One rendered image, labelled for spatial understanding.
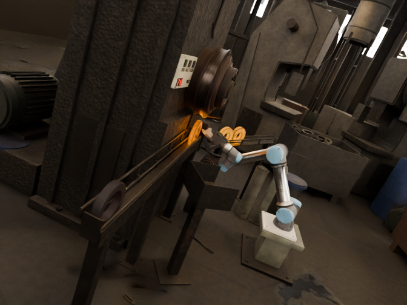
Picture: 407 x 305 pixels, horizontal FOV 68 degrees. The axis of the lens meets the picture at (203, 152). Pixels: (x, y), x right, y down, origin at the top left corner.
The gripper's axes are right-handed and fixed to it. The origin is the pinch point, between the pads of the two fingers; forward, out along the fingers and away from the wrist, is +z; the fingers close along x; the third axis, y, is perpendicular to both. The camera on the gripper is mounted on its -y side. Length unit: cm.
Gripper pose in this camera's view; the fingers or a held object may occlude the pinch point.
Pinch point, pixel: (202, 131)
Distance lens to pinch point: 223.6
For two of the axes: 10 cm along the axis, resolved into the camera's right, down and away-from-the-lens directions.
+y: 6.1, -7.2, -3.4
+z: -7.6, -6.5, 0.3
